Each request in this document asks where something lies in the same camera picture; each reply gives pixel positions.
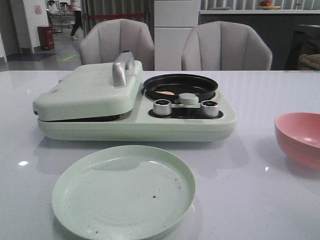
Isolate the red trash bin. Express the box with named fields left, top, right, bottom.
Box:
left=37, top=25, right=55, bottom=51

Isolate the mint green pan handle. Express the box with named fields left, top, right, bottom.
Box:
left=174, top=93, right=199, bottom=105

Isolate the walking person in background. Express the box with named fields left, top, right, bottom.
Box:
left=69, top=0, right=83, bottom=41

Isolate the mint green breakfast maker lid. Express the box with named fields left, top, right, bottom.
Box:
left=32, top=60, right=144, bottom=122

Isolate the black round frying pan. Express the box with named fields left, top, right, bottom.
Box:
left=143, top=73, right=218, bottom=103

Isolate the silver control knob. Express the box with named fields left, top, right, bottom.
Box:
left=152, top=99, right=172, bottom=116
left=199, top=100, right=219, bottom=118

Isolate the left silver control knob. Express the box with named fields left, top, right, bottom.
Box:
left=152, top=99, right=172, bottom=116

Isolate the fruit bowl on counter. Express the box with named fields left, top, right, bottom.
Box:
left=258, top=0, right=281, bottom=10

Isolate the pink plastic bowl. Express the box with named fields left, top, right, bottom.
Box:
left=274, top=112, right=320, bottom=171

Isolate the left grey upholstered chair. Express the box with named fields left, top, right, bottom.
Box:
left=79, top=18, right=155, bottom=71

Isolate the grey upholstered chair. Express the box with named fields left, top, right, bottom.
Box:
left=181, top=21, right=273, bottom=71
left=79, top=18, right=155, bottom=71

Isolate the mint green breakfast maker base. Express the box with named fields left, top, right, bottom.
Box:
left=38, top=87, right=237, bottom=142

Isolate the white cabinet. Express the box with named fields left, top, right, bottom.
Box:
left=154, top=0, right=201, bottom=71

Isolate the mint green round plate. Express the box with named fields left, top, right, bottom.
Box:
left=52, top=145, right=196, bottom=240

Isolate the right silver control knob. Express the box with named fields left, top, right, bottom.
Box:
left=199, top=100, right=219, bottom=118

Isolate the right grey upholstered chair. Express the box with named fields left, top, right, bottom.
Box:
left=181, top=21, right=273, bottom=71

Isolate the dark appliance at right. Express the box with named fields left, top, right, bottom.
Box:
left=285, top=24, right=320, bottom=70

